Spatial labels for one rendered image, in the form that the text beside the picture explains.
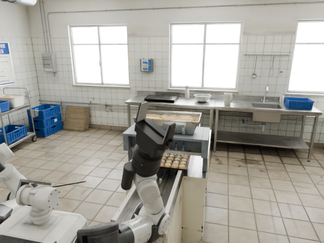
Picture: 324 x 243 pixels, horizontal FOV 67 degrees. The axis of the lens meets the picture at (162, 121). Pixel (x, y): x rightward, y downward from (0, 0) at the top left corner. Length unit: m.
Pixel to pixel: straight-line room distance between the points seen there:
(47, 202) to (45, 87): 5.94
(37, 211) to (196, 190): 1.54
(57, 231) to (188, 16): 4.69
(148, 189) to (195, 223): 1.63
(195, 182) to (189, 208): 0.26
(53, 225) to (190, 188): 1.49
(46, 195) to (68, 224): 0.12
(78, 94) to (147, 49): 2.01
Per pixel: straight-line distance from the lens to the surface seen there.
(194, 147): 2.09
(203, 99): 4.64
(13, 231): 0.89
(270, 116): 4.65
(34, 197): 0.82
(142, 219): 0.95
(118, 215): 1.62
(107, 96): 5.78
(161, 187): 1.96
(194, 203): 2.25
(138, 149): 0.72
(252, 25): 5.08
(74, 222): 0.85
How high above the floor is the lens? 1.88
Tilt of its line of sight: 17 degrees down
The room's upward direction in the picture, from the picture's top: straight up
